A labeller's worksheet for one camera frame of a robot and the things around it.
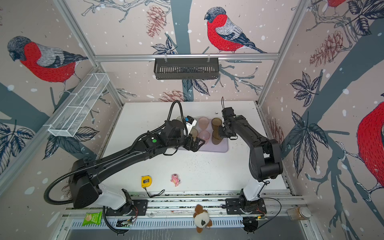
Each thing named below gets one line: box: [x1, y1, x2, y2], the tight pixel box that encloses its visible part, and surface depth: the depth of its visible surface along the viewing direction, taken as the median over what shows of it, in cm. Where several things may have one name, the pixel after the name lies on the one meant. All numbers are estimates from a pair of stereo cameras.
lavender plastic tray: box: [196, 117, 229, 152], surface depth 98 cm
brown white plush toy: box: [193, 204, 213, 233], surface depth 70 cm
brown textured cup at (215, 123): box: [211, 117, 223, 136], surface depth 103 cm
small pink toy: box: [170, 174, 181, 187], surface depth 83 cm
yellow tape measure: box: [141, 175, 153, 188], surface depth 83 cm
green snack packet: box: [82, 211, 103, 227], surface depth 71 cm
